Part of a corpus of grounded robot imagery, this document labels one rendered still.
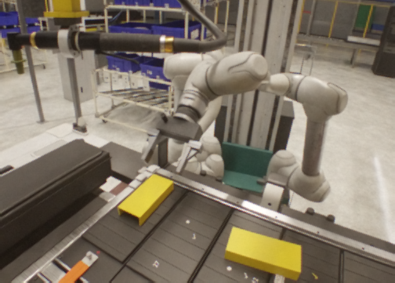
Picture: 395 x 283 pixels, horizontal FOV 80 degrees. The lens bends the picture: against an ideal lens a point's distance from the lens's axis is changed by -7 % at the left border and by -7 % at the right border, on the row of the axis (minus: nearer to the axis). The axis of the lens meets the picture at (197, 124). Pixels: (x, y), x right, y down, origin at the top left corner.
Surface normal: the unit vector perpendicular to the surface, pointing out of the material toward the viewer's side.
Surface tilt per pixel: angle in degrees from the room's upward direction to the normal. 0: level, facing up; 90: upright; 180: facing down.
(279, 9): 90
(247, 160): 90
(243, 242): 0
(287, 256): 0
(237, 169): 90
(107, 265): 0
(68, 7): 90
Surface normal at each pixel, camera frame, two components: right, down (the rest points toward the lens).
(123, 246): 0.06, -0.90
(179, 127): -0.20, -0.52
